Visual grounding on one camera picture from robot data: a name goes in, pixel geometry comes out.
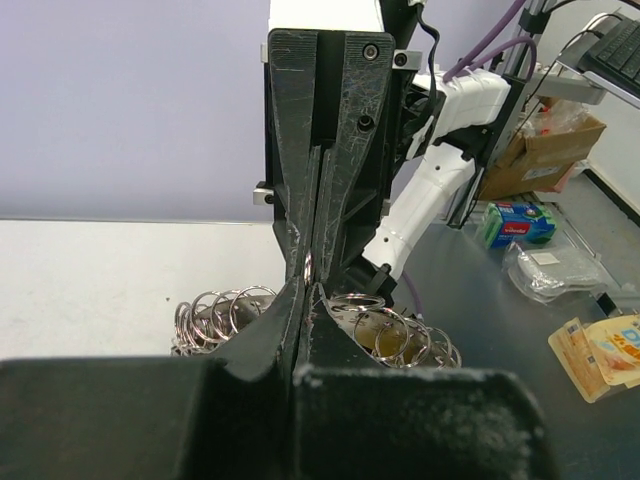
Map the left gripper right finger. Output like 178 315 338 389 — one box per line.
293 285 560 479

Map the black keyboard on stand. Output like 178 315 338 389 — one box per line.
557 12 639 109

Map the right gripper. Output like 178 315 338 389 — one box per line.
263 27 413 293

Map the cardboard box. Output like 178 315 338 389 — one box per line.
479 98 606 201

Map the blue green tissue pack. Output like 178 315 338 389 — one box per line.
476 201 557 249

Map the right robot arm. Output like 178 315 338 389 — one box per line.
253 1 527 298

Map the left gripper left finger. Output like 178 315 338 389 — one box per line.
1 277 306 479

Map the yellow white packet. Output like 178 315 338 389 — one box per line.
547 314 639 404

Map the metal keyring disc with rings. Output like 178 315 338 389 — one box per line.
169 249 464 371

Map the clear plastic bag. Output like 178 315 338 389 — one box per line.
502 242 611 304

